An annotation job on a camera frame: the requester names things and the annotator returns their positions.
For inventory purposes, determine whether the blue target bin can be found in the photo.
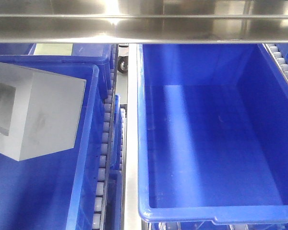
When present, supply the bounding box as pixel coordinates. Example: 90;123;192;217
0;56;104;230

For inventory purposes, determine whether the gray hollow cube base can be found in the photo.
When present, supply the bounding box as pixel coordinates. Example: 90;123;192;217
0;62;86;161

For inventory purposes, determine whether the white roller track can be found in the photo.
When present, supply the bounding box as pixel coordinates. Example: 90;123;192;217
92;70;115;230

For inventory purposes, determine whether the large empty blue bin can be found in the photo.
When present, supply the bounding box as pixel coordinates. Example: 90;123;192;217
138;44;288;225

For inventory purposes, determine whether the steel shelf beam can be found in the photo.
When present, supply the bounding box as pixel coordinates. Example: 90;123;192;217
0;0;288;44

